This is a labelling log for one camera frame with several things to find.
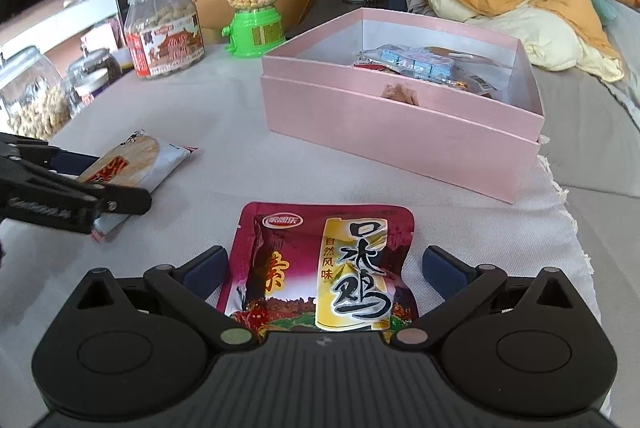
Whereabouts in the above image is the white printed snack packet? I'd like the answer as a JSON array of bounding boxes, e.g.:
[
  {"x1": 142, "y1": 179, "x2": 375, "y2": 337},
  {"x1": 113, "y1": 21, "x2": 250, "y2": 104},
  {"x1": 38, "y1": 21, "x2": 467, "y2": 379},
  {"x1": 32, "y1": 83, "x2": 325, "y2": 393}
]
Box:
[{"x1": 437, "y1": 48, "x2": 513, "y2": 98}]

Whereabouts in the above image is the maroon chicken snack pouch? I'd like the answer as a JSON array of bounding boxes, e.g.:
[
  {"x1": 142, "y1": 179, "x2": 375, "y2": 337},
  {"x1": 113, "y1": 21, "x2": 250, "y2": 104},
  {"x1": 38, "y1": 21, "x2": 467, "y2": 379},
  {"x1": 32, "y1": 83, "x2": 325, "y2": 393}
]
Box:
[{"x1": 217, "y1": 202, "x2": 418, "y2": 337}]

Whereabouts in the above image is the green gumball candy dispenser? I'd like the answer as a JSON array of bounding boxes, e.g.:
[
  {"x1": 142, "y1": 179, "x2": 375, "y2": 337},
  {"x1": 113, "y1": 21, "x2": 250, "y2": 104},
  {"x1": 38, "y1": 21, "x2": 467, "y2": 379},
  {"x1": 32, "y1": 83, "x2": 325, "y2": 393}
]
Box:
[{"x1": 221, "y1": 0, "x2": 285, "y2": 58}]

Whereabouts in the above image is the blue candy bag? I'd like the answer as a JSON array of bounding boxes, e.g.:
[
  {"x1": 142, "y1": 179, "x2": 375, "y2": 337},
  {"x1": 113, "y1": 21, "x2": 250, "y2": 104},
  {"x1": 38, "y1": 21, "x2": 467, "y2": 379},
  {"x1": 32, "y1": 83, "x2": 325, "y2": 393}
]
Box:
[{"x1": 354, "y1": 44, "x2": 454, "y2": 84}]

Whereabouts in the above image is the rice cracker packet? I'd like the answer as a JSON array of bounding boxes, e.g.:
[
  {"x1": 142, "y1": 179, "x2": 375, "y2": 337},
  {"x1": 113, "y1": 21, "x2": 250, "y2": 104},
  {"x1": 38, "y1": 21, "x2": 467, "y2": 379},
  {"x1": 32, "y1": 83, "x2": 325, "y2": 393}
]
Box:
[{"x1": 74, "y1": 128, "x2": 201, "y2": 243}]

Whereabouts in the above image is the large peanut jar red label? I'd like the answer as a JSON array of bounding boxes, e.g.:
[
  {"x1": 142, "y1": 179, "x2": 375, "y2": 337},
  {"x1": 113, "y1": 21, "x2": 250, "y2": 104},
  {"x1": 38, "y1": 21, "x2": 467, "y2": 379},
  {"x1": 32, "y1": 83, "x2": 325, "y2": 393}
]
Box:
[{"x1": 125, "y1": 0, "x2": 205, "y2": 78}]

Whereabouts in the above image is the small glass lidded jar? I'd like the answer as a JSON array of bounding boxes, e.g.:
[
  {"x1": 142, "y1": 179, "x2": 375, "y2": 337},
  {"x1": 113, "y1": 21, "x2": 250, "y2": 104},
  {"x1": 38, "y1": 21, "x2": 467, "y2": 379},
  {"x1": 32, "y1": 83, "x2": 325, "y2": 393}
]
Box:
[{"x1": 67, "y1": 48, "x2": 122, "y2": 106}]

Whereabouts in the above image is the white table cloth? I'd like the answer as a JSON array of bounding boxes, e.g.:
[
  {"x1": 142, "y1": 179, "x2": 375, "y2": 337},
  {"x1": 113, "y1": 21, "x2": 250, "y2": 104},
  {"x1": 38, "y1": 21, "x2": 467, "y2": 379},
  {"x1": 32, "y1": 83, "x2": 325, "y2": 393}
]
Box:
[{"x1": 1, "y1": 46, "x2": 598, "y2": 427}]

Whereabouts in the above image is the pink cardboard box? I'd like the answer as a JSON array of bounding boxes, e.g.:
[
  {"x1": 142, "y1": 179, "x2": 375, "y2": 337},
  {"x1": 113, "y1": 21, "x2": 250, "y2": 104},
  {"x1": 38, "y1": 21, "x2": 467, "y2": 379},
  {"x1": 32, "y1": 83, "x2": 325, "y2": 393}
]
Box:
[{"x1": 262, "y1": 8, "x2": 544, "y2": 203}]

